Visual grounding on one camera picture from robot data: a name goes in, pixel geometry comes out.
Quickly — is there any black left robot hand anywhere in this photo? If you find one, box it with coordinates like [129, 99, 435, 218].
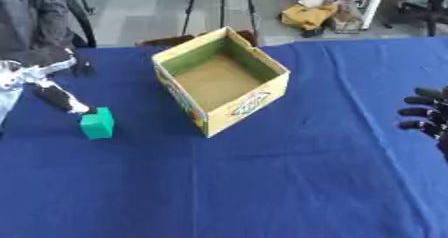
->
[8, 46, 100, 115]

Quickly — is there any white pole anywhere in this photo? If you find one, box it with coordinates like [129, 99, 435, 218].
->
[360, 0, 391, 31]

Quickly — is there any yellow bag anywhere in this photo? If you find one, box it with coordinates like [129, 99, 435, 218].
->
[278, 2, 342, 32]

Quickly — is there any person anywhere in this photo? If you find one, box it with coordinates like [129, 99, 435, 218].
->
[0, 0, 77, 57]

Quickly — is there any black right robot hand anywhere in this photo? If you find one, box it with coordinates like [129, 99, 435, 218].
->
[397, 85, 448, 160]

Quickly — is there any green block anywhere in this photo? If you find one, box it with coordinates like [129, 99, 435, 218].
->
[78, 106, 118, 141]

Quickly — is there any dark chair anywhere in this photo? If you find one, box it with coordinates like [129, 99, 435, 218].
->
[381, 0, 448, 38]

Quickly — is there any tan cardboard box green inside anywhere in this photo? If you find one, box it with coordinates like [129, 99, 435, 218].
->
[150, 26, 293, 139]

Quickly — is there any black tripod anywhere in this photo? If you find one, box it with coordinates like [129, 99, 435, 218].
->
[180, 0, 263, 47]

